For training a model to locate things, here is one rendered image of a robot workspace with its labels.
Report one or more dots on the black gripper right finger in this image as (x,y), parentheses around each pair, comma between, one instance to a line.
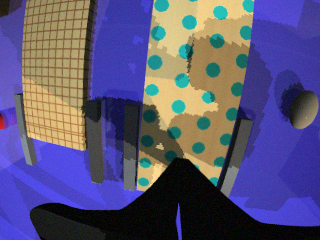
(207,214)

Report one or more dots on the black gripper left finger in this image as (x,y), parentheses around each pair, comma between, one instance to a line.
(152,216)

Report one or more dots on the tan strip with teal polka dots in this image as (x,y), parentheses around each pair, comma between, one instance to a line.
(197,54)

